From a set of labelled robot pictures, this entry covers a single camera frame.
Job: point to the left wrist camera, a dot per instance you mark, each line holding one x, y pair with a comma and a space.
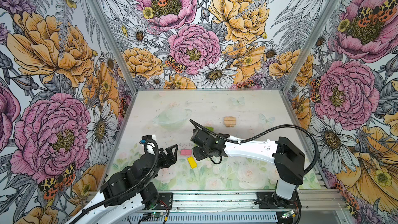
147, 138

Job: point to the left aluminium corner post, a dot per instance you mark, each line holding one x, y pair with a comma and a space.
101, 19

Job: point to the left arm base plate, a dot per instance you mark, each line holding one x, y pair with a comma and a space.
160, 201

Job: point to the yellow block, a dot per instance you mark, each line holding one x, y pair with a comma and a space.
192, 163

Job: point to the green circuit board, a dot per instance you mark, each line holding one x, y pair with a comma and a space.
155, 216

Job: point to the pink block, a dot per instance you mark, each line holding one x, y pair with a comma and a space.
186, 152

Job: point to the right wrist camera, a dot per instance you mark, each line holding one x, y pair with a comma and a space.
200, 137

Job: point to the right aluminium corner post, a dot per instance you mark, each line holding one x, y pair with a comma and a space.
316, 30

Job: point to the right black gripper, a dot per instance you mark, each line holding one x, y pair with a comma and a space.
197, 154

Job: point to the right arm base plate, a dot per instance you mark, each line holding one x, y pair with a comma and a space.
269, 200

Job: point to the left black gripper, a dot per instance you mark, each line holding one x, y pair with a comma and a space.
167, 163

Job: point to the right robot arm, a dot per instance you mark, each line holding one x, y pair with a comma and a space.
287, 158

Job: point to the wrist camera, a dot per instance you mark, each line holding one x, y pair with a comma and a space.
147, 138
200, 137

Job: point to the small right circuit board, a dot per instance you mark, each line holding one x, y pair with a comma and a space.
289, 214

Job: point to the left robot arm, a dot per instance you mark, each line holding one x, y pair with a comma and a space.
130, 190

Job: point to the aluminium corner post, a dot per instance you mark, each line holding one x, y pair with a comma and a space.
316, 30
101, 19

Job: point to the aluminium front rail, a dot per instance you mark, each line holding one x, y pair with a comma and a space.
244, 200

